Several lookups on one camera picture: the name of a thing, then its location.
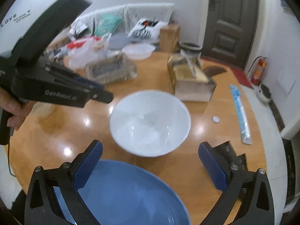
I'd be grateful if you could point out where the glass ashtray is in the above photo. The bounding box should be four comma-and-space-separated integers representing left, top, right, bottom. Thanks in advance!
86, 53, 137, 85

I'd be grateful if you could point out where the person's left hand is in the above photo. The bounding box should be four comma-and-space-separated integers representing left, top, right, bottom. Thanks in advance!
1, 88, 36, 131

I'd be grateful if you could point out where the white bottle cap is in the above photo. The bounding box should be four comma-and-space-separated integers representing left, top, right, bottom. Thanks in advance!
212, 116, 220, 123

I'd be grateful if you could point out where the white basin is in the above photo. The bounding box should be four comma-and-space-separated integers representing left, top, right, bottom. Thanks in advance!
121, 43, 156, 60

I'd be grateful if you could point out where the black white deer cushion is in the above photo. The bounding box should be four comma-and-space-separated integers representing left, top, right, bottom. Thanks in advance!
67, 21, 89, 41

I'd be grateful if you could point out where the teal cushion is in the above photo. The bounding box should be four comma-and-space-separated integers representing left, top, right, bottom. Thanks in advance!
94, 14, 122, 37

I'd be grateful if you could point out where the dark door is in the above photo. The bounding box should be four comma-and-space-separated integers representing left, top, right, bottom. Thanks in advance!
202, 0, 258, 69

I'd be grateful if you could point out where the large white bowl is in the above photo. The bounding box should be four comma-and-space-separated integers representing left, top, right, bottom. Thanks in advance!
109, 90, 191, 158

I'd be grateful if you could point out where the gold tissue box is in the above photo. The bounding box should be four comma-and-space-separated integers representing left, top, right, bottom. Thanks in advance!
167, 54, 217, 102

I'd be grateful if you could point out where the black round bin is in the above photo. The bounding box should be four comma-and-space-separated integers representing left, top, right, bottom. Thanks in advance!
178, 41, 202, 57

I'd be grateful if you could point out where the white tree print cushion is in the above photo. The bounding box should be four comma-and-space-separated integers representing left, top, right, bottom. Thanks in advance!
128, 18, 168, 41

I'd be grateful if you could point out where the wooden side cabinet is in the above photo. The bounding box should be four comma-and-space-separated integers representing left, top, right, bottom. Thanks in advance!
159, 23, 180, 53

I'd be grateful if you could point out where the blue wrapped chopsticks packet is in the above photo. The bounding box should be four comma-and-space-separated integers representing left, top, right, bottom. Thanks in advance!
230, 85, 252, 145

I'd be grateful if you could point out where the sofa with lace cover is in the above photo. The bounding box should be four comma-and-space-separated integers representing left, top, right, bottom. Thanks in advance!
46, 2, 176, 52

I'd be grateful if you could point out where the white plastic bag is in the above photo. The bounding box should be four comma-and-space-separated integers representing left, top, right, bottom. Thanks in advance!
67, 36, 109, 70

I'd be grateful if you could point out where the blue plate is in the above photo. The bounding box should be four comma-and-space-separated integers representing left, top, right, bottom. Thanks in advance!
53, 158, 192, 225

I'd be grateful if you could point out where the red fire extinguisher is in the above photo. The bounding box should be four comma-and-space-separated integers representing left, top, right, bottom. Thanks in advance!
249, 56, 268, 86

